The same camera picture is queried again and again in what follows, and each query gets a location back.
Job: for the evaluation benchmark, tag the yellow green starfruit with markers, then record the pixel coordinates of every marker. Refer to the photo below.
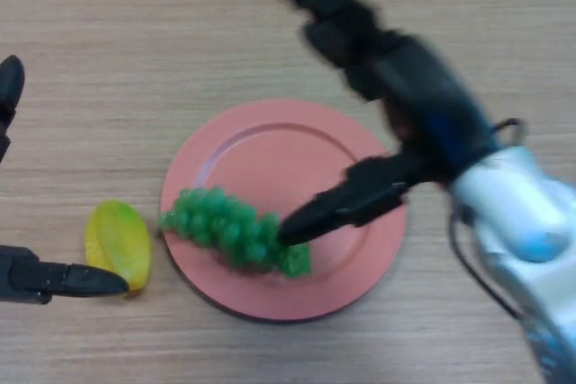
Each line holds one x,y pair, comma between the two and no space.
119,240

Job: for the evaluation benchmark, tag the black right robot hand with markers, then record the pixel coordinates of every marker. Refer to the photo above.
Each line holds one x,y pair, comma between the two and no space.
423,87

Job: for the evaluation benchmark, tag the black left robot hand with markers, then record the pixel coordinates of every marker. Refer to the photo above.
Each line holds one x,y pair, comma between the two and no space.
11,87

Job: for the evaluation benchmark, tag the green plastic grape bunch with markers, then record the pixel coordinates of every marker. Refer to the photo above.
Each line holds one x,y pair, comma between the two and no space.
216,226

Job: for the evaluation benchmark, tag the pink round plate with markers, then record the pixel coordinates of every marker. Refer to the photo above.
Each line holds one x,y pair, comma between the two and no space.
279,168

